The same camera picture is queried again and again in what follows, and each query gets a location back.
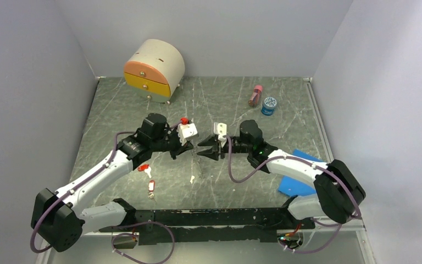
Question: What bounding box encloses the key with red tag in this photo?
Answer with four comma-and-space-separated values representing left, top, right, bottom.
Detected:
137, 164, 152, 179

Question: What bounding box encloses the aluminium frame rail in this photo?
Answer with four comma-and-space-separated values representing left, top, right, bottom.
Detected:
45, 207, 367, 238

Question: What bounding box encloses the blue foam sheet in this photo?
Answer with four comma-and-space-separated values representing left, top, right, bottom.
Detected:
277, 149, 322, 197

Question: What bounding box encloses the blue round tin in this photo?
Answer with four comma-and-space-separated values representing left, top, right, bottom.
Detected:
261, 97, 277, 116

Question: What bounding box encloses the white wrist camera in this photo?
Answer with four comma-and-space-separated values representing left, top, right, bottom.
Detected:
177, 117, 199, 146
213, 122, 227, 146

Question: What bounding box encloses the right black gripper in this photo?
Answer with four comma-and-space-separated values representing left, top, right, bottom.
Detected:
197, 135, 252, 161

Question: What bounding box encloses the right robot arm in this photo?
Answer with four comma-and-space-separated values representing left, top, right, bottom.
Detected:
198, 119, 366, 228

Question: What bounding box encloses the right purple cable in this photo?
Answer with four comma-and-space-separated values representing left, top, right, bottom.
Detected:
225, 135, 363, 255

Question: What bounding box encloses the round beige drawer box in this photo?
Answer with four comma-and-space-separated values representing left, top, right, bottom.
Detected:
123, 39, 185, 105

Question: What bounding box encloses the key with red label fob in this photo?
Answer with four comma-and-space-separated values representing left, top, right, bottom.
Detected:
147, 180, 156, 199

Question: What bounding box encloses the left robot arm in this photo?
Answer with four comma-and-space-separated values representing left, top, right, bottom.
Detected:
30, 113, 198, 254

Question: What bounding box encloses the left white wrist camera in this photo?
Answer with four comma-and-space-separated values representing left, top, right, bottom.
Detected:
177, 117, 199, 146

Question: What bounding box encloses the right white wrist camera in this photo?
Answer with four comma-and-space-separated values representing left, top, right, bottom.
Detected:
213, 122, 227, 146

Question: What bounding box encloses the pink capped brown vial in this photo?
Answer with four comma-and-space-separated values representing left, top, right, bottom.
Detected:
248, 85, 263, 108

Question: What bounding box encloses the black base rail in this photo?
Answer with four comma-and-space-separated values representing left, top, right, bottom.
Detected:
100, 207, 315, 245

